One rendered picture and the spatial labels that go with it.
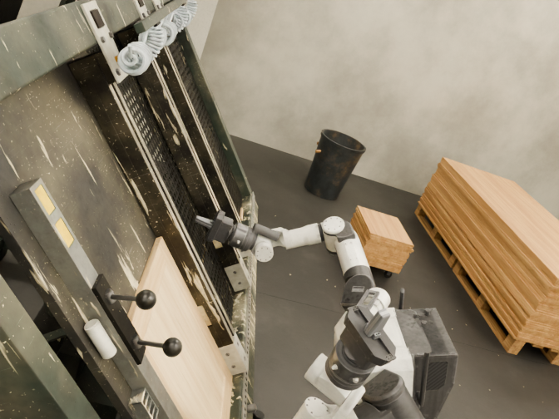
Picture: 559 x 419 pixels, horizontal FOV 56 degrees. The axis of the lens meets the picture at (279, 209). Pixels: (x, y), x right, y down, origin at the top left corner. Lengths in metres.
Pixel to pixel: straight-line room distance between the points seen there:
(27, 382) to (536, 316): 4.24
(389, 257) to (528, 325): 1.21
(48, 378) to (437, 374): 0.98
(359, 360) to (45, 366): 0.55
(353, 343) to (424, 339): 0.48
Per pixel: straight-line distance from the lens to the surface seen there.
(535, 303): 4.71
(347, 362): 1.08
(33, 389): 0.88
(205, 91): 2.79
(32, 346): 0.86
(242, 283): 2.17
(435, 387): 1.54
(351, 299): 1.63
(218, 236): 1.85
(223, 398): 1.70
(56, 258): 1.04
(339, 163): 5.65
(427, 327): 1.55
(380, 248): 4.60
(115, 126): 1.43
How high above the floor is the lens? 2.13
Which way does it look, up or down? 24 degrees down
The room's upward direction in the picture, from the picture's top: 23 degrees clockwise
